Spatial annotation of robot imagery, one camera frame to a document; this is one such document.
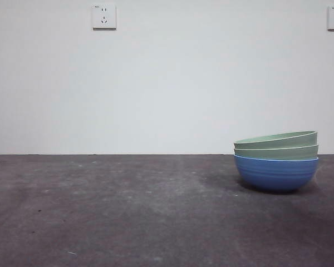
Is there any pale green bowl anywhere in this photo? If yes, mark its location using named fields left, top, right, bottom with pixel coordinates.
left=233, top=144, right=320, bottom=161
left=233, top=130, right=318, bottom=150

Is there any blue ribbed bowl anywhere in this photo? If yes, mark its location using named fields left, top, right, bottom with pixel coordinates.
left=233, top=154, right=320, bottom=194

